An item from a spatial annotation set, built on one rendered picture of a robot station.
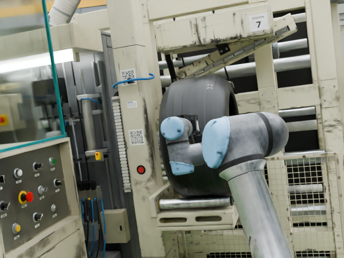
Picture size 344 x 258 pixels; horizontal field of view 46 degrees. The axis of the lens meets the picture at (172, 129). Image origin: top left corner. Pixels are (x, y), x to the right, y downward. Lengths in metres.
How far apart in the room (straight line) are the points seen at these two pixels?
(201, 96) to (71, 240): 0.86
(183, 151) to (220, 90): 0.51
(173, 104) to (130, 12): 0.51
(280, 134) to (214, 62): 1.29
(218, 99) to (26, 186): 0.86
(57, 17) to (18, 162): 1.06
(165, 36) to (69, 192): 0.93
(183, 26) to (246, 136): 1.29
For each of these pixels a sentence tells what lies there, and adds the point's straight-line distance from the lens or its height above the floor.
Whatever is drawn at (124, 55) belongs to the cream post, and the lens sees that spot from 1.97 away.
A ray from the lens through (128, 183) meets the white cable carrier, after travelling 2.04.
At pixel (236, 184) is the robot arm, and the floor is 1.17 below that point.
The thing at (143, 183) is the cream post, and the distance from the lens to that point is 1.99.
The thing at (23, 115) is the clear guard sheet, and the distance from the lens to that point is 1.71.
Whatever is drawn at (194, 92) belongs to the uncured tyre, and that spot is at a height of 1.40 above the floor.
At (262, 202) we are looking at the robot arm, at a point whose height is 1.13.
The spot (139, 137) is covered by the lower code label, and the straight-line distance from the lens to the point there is 1.96.
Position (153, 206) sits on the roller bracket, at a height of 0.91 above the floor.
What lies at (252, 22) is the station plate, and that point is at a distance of 2.11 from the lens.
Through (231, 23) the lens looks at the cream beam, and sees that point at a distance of 2.12.
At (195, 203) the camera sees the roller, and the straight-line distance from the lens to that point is 1.86.
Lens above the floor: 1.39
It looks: 4 degrees down
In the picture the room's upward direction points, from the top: 7 degrees counter-clockwise
